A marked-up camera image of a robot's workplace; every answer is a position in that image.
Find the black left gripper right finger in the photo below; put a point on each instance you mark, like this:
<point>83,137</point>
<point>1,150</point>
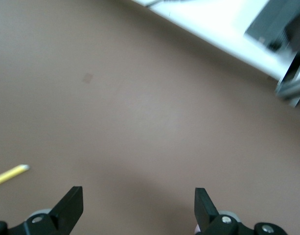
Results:
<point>206,213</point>

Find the yellow pen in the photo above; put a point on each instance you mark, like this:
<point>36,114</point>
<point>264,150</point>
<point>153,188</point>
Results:
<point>10,174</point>

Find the grey metal camera post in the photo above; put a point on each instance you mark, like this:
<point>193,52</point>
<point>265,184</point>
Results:
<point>291,90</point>

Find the dark grey box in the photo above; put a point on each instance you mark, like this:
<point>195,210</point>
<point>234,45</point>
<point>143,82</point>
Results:
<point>269,27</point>

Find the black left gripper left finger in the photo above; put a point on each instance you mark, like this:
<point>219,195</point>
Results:
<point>66,210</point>

